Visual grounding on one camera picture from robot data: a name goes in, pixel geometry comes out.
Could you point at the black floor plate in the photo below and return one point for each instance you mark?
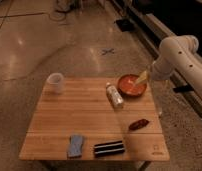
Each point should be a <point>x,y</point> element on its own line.
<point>124,25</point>

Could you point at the red ceramic bowl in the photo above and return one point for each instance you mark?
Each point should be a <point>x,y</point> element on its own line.
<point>126,86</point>

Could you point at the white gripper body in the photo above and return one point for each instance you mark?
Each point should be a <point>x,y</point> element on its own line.
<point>154,72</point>

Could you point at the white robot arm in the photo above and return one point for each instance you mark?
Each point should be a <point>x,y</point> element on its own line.
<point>176,53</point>

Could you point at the white plastic bottle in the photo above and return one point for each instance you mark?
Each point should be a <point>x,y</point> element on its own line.
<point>114,96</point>

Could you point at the black striped block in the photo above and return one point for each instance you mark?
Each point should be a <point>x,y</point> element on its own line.
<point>109,148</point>

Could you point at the wooden folding table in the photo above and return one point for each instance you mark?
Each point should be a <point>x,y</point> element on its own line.
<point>83,109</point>

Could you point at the blue folded cloth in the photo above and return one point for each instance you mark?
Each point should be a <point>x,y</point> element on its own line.
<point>75,146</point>

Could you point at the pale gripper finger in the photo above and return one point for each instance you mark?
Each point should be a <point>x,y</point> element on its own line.
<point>143,78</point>

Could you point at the translucent plastic cup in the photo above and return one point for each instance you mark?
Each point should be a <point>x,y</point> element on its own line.
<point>56,82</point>

